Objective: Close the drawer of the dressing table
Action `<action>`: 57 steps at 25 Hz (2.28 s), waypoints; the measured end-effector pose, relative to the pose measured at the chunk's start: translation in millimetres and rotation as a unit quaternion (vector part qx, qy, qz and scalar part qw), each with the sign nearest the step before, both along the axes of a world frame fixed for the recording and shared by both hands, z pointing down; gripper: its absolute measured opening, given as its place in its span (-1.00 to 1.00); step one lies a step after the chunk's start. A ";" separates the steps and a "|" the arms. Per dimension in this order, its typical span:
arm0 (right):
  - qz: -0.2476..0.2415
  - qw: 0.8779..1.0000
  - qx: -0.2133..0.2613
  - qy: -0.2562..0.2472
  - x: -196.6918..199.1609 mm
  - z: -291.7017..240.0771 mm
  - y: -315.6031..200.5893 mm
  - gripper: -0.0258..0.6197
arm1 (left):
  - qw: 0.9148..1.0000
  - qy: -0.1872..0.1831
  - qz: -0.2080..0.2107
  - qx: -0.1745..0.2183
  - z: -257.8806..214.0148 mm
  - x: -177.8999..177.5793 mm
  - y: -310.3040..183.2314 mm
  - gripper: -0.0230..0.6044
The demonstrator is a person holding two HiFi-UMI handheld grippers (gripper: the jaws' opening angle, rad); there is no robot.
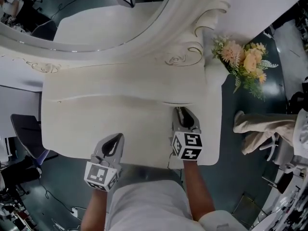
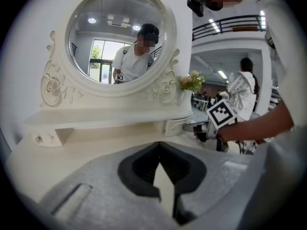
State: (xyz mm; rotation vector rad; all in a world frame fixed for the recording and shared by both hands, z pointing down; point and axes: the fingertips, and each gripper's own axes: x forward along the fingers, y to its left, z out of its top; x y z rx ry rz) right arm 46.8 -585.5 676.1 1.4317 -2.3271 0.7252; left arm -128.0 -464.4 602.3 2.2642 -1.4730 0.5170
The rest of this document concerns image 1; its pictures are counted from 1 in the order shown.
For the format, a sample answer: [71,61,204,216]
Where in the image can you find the white vanity dressing table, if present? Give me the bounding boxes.
[0,0,231,167]

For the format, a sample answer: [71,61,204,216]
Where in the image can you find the yellow flower bouquet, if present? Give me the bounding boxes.
[211,34,279,103]

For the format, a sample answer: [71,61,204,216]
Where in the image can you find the oval mirror with carved frame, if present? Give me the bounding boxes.
[0,0,231,74]

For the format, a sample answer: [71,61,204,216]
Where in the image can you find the white vase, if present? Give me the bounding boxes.
[205,61,229,91]

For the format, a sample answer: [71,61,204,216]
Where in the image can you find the dark chair with metal legs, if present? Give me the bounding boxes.
[261,169,294,195]

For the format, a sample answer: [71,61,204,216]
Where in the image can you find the blue chair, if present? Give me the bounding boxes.
[11,114,58,168]

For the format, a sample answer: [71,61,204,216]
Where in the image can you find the person's right forearm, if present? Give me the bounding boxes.
[182,159,217,222]

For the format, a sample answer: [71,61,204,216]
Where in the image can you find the round white table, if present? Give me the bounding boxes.
[261,212,289,231]

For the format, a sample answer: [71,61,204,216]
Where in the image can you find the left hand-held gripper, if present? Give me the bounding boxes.
[84,133,125,192]

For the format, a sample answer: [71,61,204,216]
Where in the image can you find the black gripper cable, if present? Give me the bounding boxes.
[167,152,176,170]

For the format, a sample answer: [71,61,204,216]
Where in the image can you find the person's white shirt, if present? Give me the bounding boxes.
[105,179,241,231]

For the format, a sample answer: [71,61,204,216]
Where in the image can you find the person's left forearm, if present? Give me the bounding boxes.
[81,189,114,231]

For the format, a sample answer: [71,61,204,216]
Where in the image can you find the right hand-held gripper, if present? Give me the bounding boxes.
[171,106,203,161]

